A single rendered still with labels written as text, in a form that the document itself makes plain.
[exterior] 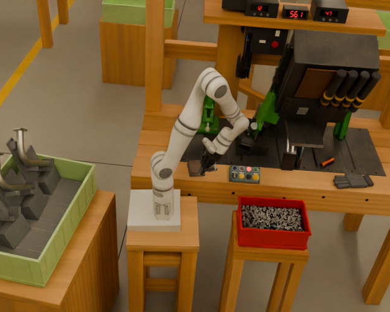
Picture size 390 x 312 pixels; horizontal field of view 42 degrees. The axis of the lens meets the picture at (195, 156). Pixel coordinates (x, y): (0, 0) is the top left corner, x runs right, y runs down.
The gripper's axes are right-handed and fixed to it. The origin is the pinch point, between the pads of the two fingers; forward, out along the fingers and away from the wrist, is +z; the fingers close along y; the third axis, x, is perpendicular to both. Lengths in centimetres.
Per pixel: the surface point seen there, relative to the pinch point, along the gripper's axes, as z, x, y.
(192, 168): 8.9, -7.4, 12.2
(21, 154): 29, 68, 31
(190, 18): 52, -221, 352
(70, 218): 39, 49, 4
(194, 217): 18.0, -0.7, -12.2
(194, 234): 19.0, 4.0, -21.8
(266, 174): -5.3, -38.7, -2.7
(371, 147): -35, -99, -4
